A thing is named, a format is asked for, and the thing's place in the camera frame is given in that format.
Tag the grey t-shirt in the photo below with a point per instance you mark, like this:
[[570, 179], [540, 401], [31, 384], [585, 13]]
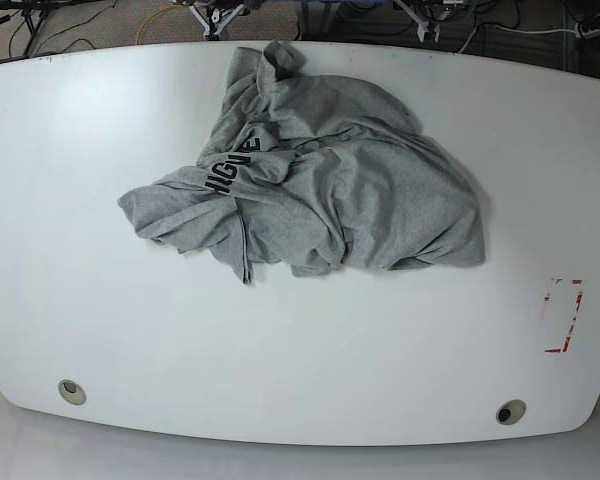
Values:
[[317, 172]]

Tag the table cable grommet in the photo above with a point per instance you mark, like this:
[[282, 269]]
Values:
[[511, 412], [71, 392]]

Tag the left table cable grommet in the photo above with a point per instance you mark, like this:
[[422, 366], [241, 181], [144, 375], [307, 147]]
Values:
[[71, 392]]

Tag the right table cable grommet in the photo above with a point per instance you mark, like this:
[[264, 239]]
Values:
[[511, 412]]

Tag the white power strip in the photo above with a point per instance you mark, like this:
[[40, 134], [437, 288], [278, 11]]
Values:
[[589, 27]]

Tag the red tape rectangle marking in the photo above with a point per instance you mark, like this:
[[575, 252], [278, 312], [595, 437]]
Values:
[[559, 313]]

